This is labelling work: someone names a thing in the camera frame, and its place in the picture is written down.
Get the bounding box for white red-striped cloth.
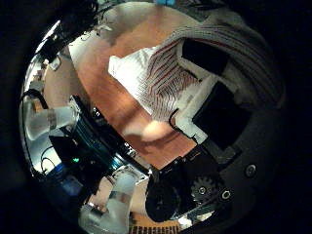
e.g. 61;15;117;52
106;19;285;123

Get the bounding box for black control box teal lights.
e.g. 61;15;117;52
48;95;152;184

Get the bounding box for orange perforated wooden board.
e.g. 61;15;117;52
129;212;183;234

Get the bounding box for blue box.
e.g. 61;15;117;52
48;162;86;197

